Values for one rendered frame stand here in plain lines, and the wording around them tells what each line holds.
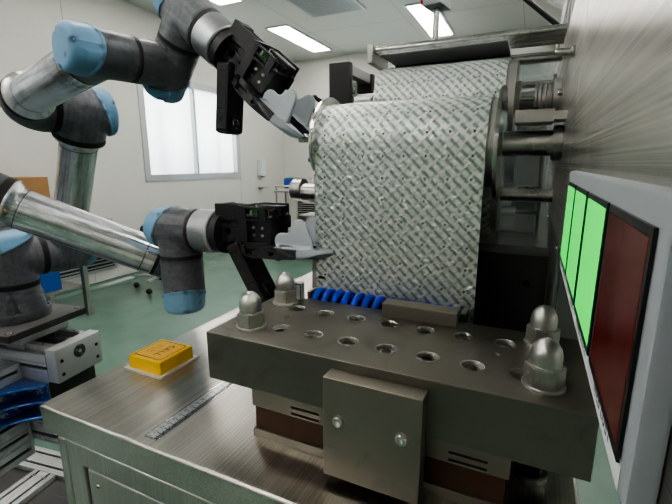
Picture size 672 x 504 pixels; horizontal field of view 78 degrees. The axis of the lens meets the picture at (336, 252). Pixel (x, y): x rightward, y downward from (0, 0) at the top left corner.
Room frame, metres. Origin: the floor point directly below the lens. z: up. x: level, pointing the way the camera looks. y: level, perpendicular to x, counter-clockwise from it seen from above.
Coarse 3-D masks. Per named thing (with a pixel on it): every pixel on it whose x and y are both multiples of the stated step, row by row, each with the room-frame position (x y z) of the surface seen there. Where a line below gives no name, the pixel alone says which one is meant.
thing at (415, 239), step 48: (336, 192) 0.60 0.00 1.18; (384, 192) 0.57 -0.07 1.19; (432, 192) 0.55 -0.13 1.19; (480, 192) 0.52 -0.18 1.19; (336, 240) 0.60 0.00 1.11; (384, 240) 0.57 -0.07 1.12; (432, 240) 0.54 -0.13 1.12; (336, 288) 0.60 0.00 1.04; (384, 288) 0.57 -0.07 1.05; (432, 288) 0.54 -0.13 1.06
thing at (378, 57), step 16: (496, 32) 0.80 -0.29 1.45; (512, 32) 0.79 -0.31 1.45; (528, 32) 0.78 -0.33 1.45; (544, 32) 0.77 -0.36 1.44; (560, 32) 0.76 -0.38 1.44; (368, 48) 0.90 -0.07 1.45; (384, 48) 0.89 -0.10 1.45; (400, 48) 0.88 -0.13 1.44; (416, 48) 0.87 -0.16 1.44; (432, 48) 0.89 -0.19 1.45; (448, 48) 0.84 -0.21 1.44; (464, 48) 0.84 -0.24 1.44; (480, 48) 0.84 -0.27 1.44; (496, 48) 0.84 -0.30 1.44; (512, 48) 0.86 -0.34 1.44; (384, 64) 0.96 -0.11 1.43; (400, 64) 0.97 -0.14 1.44
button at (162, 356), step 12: (144, 348) 0.64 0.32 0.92; (156, 348) 0.64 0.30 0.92; (168, 348) 0.64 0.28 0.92; (180, 348) 0.64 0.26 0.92; (132, 360) 0.61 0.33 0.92; (144, 360) 0.60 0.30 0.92; (156, 360) 0.59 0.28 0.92; (168, 360) 0.60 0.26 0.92; (180, 360) 0.62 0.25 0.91; (156, 372) 0.59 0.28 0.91
